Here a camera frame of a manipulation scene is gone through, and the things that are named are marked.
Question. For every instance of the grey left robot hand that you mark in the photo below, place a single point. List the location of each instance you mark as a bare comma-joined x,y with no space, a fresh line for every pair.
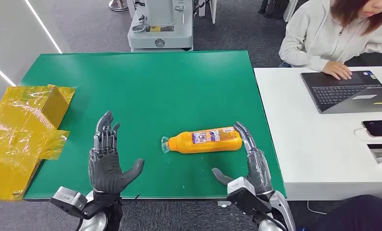
105,172

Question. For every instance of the dark chair seat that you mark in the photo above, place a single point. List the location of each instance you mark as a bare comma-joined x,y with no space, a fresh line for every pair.
360,213

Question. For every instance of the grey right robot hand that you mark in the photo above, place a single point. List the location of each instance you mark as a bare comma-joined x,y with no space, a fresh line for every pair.
258,169

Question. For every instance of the black smartphone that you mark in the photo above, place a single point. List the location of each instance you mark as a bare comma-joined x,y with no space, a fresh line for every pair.
380,128

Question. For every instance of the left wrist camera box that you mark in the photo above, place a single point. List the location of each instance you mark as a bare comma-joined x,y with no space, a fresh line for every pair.
68,197

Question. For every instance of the white furniture panel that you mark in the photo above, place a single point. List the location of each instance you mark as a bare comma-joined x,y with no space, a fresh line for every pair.
212,9

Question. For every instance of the person's hand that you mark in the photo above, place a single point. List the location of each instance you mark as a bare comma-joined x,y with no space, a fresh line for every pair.
337,70

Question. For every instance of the orange plastic bottle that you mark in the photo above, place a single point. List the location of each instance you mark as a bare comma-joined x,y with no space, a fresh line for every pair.
207,142

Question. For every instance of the white desk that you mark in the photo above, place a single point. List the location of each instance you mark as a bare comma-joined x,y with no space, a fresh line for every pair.
315,143

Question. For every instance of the chrome stand base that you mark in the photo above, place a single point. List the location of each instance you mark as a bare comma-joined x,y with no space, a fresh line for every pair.
118,4

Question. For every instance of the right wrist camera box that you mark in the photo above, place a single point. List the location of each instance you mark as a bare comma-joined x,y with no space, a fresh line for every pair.
245,194

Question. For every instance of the black chair legs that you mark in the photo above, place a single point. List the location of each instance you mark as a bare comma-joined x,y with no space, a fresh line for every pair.
272,8

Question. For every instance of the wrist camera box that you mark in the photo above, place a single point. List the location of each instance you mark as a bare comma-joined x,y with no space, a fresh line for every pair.
245,194
68,197

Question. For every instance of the yellow taped cardboard box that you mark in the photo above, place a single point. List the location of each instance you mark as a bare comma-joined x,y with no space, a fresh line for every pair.
22,134

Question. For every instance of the green table mat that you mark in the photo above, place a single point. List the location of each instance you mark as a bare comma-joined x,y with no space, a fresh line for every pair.
152,95

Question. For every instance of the dark grey laptop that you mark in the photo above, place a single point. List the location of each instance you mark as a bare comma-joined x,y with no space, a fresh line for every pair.
337,94

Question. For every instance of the person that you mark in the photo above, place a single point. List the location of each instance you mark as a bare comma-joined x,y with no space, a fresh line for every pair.
318,35

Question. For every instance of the white table bracket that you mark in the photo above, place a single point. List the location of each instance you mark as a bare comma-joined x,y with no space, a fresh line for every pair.
224,204

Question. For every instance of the white machine base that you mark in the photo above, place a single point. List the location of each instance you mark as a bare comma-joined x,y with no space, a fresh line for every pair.
165,32

